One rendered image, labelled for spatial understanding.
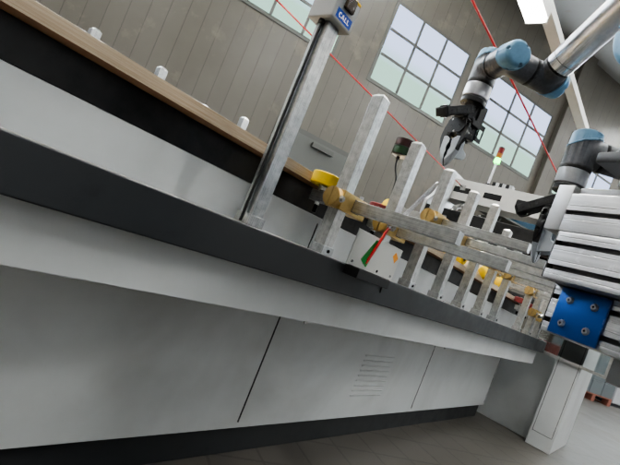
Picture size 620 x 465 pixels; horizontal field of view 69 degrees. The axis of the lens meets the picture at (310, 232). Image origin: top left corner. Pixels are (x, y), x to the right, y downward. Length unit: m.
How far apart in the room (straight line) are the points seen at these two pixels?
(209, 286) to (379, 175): 6.22
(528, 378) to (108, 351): 3.24
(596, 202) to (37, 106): 0.98
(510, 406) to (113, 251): 3.45
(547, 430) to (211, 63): 5.22
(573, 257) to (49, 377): 1.04
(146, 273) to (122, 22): 5.45
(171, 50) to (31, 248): 5.50
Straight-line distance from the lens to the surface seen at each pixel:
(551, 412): 3.75
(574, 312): 0.93
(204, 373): 1.33
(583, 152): 1.35
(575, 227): 0.93
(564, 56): 1.41
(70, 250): 0.79
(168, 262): 0.87
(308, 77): 0.98
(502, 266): 1.24
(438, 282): 1.78
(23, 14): 0.89
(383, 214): 1.10
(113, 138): 1.00
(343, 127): 6.77
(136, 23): 6.21
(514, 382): 3.92
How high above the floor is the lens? 0.71
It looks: 2 degrees up
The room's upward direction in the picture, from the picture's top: 22 degrees clockwise
